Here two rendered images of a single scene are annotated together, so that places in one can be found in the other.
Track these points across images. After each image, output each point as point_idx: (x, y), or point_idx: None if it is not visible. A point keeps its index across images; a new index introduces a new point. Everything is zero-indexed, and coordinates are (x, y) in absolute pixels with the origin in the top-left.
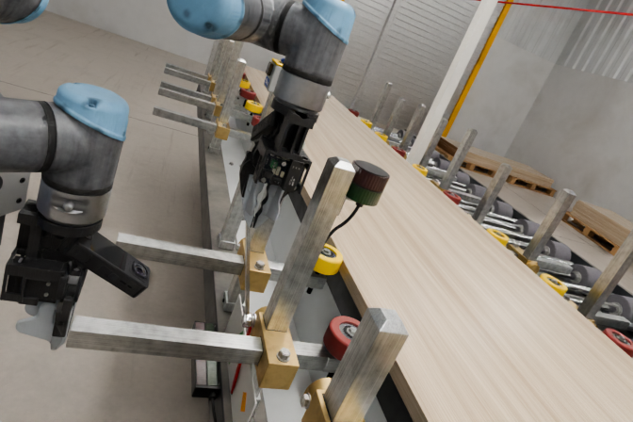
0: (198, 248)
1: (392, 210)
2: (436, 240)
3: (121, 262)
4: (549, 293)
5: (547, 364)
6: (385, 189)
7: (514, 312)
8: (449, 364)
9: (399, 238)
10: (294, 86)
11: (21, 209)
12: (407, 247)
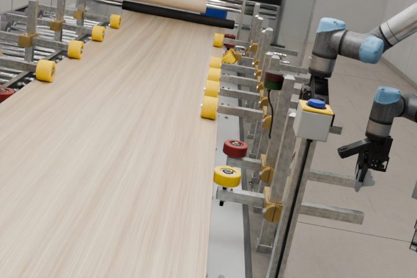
0: (313, 206)
1: (80, 206)
2: (62, 175)
3: (351, 144)
4: None
5: (103, 120)
6: (28, 242)
7: (74, 133)
8: (183, 131)
9: (124, 179)
10: (328, 59)
11: (390, 136)
12: (125, 172)
